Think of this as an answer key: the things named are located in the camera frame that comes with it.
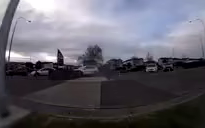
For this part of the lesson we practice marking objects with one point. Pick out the bare dark tree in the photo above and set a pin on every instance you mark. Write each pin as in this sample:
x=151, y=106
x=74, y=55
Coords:
x=91, y=53

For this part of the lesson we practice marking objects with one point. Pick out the grass strip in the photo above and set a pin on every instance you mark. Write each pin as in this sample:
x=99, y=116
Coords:
x=190, y=116

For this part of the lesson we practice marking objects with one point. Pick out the pale concrete pole base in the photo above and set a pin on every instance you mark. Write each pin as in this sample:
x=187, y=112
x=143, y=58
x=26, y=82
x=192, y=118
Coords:
x=5, y=118

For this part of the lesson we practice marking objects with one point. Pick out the dark flag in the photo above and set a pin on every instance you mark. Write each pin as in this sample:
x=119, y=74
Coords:
x=60, y=57

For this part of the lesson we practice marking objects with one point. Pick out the thick pale pole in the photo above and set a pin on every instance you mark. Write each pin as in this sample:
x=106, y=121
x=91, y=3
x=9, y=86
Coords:
x=1, y=50

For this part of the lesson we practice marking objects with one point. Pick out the row of parked vehicles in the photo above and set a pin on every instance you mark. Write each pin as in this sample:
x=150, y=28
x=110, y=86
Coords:
x=87, y=70

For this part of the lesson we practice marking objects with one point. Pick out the grey concrete pavement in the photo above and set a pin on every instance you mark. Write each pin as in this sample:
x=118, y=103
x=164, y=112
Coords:
x=70, y=93

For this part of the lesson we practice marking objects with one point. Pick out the dark asphalt road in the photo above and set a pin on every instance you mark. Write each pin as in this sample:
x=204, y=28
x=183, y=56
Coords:
x=136, y=91

